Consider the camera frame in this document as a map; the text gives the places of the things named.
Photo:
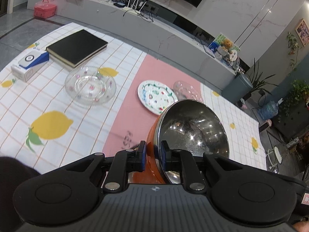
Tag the thin black notebook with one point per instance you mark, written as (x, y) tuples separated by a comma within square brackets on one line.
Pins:
[(61, 62)]

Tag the framed wall picture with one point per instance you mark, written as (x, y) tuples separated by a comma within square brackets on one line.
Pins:
[(303, 32)]

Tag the dark planter cabinet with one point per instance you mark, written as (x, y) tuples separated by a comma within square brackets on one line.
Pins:
[(292, 125)]

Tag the thick black notebook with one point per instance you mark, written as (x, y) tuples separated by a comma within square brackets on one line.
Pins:
[(77, 44)]

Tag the blue water bottle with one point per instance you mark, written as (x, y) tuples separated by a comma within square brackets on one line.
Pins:
[(268, 111)]

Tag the grey-green trash can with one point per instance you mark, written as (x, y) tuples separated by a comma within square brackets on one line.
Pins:
[(235, 89)]

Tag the brown teddy bear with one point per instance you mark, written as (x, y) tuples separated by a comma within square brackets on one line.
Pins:
[(227, 44)]

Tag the white and blue box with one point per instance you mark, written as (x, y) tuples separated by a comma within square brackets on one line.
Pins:
[(26, 64)]

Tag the grey marble tv bench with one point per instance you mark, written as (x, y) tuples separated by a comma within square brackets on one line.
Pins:
[(96, 17)]

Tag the bushy green plant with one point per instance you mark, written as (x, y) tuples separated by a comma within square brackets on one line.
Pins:
[(298, 89)]

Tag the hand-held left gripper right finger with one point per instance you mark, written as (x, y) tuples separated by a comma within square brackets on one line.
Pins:
[(164, 155)]

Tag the orange steel bowl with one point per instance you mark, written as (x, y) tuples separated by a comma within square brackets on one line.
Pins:
[(193, 125)]

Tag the white router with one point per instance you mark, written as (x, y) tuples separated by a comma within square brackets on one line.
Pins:
[(131, 9)]

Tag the pink storage box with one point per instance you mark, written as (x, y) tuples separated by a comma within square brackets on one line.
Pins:
[(44, 9)]

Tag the white painted plate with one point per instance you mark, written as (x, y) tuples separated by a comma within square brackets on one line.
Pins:
[(154, 94)]

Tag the long-leaf potted plant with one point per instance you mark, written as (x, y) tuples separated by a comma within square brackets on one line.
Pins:
[(258, 79)]

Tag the small black box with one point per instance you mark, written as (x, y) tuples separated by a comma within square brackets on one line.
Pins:
[(118, 4)]

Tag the round white hand fan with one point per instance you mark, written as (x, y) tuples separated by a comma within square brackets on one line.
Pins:
[(233, 54)]

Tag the small clear glass bowl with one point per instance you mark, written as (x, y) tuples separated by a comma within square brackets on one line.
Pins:
[(186, 89)]

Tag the small beige heater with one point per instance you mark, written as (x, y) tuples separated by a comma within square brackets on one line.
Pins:
[(265, 126)]

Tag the floral clear glass plate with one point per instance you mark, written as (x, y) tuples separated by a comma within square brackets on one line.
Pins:
[(89, 87)]

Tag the white round stool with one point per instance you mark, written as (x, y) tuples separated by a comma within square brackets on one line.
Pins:
[(277, 156)]

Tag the hanging ivy plant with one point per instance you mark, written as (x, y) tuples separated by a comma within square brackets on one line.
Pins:
[(292, 43)]

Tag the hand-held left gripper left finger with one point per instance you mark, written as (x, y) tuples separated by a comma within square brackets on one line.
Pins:
[(143, 153)]

